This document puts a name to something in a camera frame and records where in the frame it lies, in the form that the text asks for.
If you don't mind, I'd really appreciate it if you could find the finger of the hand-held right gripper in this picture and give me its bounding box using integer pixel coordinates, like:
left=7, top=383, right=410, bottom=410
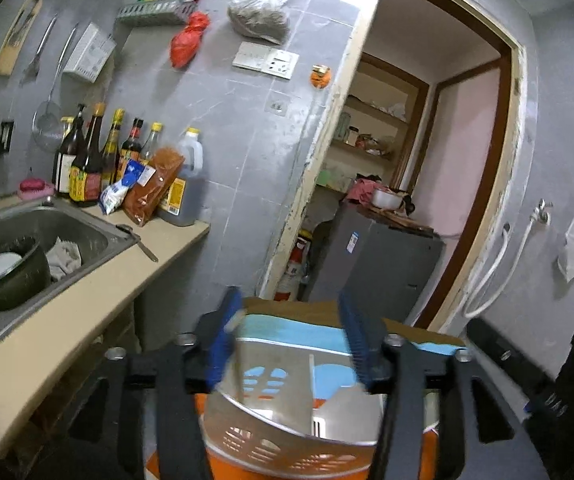
left=467, top=317, right=555, bottom=396

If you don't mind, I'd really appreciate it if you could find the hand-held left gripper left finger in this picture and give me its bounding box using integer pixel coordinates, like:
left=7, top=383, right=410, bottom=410
left=42, top=286, right=244, bottom=480

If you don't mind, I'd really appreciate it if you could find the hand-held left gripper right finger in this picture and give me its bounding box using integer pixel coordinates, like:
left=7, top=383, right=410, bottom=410
left=338, top=292, right=550, bottom=480

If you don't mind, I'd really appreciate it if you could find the white plastic utensil holder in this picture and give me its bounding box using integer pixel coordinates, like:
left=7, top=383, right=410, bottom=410
left=202, top=332, right=393, bottom=466

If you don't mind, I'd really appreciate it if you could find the light blue cloth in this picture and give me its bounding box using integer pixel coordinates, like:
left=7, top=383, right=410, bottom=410
left=237, top=312, right=468, bottom=401

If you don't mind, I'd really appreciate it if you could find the grey cabinet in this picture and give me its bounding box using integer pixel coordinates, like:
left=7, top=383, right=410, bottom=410
left=299, top=200, right=445, bottom=323

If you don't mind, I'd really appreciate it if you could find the red fire extinguisher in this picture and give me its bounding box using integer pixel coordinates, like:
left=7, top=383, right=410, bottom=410
left=274, top=237, right=310, bottom=302

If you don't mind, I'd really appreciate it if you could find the metal spoon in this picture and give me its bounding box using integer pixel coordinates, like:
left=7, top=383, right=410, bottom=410
left=116, top=224, right=159, bottom=263

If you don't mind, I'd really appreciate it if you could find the white bowl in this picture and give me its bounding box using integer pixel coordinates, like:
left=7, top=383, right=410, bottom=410
left=371, top=187, right=404, bottom=211

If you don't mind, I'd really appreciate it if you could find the orange cloth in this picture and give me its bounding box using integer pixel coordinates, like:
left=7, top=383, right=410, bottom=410
left=144, top=390, right=442, bottom=480

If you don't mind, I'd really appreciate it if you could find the red cloth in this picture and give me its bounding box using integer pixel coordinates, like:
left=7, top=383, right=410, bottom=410
left=346, top=175, right=383, bottom=206

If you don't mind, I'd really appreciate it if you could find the beige kitchen counter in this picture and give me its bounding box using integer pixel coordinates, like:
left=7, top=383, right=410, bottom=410
left=0, top=195, right=211, bottom=461

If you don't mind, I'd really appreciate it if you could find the large dark oil jug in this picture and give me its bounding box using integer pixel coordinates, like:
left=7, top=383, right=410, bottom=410
left=157, top=127, right=205, bottom=227

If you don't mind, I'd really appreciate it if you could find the orange spice bag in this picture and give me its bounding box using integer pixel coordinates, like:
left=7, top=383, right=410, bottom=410
left=123, top=146, right=186, bottom=227

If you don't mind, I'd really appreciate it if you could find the stainless steel sink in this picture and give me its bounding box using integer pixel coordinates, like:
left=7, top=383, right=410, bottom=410
left=0, top=200, right=140, bottom=353

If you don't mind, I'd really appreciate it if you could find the grey dish rag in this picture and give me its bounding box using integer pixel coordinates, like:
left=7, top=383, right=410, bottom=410
left=47, top=239, right=84, bottom=282

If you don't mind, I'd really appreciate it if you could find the white and blue bag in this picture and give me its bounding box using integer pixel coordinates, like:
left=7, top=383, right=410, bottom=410
left=98, top=158, right=155, bottom=216

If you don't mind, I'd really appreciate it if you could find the dark cooking pot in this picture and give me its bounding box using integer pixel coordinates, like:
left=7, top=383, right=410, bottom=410
left=0, top=237, right=52, bottom=313

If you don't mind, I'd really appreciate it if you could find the tall dark soy sauce bottle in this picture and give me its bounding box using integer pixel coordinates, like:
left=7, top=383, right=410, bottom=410
left=70, top=103, right=106, bottom=208

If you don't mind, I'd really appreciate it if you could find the clear yellow cap bottle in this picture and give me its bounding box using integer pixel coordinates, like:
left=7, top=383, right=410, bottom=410
left=140, top=122, right=164, bottom=171

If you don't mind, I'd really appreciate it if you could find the red neck sauce bottle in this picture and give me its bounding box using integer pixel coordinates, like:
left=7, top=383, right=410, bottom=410
left=118, top=119, right=145, bottom=176

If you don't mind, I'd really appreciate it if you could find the yellow neck sauce bottle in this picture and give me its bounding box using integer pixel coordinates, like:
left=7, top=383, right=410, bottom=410
left=101, top=108, right=126, bottom=191

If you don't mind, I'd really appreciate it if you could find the wooden shelf unit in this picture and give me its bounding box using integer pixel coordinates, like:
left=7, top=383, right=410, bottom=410
left=324, top=52, right=430, bottom=196

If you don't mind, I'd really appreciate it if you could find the white plate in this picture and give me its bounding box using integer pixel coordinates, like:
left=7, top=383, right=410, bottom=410
left=0, top=252, right=23, bottom=283

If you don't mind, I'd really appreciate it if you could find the brown black cap bottle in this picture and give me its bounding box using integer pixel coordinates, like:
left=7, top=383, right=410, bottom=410
left=53, top=104, right=90, bottom=197

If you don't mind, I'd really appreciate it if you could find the pink scrub brush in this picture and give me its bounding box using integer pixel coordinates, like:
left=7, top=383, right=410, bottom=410
left=18, top=177, right=55, bottom=201

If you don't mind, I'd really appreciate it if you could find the red plastic bag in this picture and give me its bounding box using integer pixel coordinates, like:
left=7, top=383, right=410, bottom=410
left=169, top=11, right=211, bottom=69

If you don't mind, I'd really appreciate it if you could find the clear bag of dark goods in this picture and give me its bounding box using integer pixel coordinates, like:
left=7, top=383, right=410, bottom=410
left=228, top=0, right=290, bottom=45

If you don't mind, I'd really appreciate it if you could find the hanging metal spatula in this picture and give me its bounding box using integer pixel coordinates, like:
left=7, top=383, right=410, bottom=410
left=20, top=14, right=59, bottom=86

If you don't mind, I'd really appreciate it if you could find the wooden cutting board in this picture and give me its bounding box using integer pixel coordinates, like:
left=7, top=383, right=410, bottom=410
left=0, top=0, right=63, bottom=78

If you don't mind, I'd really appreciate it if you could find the white hose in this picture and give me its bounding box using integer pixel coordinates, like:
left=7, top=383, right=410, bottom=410
left=462, top=222, right=542, bottom=318

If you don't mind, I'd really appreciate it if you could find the metal wall tap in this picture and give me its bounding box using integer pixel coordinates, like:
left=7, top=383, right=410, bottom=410
left=529, top=200, right=554, bottom=227

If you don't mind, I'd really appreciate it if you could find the cream door frame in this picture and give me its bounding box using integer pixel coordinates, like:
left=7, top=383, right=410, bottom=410
left=257, top=0, right=525, bottom=331

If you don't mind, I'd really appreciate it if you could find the orange wall hook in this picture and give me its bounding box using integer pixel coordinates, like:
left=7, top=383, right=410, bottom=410
left=309, top=64, right=331, bottom=90

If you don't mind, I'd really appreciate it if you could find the hanging wire strainer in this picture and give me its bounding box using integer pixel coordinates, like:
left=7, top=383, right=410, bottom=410
left=32, top=25, right=79, bottom=151

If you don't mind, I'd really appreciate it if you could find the white wall socket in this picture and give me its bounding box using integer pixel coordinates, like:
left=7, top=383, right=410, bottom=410
left=264, top=49, right=300, bottom=80

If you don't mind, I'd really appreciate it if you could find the white wall switch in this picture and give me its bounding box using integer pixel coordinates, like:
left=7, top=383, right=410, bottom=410
left=232, top=41, right=274, bottom=72

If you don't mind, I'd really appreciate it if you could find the white wall box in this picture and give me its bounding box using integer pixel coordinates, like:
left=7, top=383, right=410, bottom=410
left=62, top=22, right=118, bottom=82

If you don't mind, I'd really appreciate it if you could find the metal wall shelf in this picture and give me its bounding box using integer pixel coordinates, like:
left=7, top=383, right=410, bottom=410
left=114, top=0, right=199, bottom=27

